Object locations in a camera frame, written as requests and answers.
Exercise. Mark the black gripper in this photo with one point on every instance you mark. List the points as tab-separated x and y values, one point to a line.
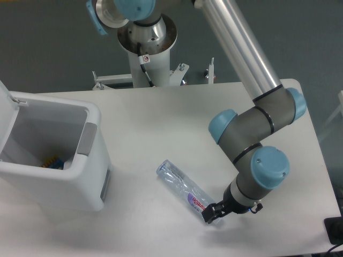
215	211

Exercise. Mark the clear plastic water bottle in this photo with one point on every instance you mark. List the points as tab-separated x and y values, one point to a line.
184	188

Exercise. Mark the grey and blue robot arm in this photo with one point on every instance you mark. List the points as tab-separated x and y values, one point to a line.
260	168

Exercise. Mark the yellow and blue trash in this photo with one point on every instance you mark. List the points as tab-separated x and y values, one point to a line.
54	163

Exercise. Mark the white trash can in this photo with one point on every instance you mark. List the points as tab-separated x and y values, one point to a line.
36	128

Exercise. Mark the black device at edge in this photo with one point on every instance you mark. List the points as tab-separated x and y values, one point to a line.
333	227

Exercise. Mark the white pedestal base frame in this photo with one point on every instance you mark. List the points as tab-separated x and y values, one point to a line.
140	79

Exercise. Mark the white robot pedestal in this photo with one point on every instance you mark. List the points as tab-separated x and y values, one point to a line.
148	46

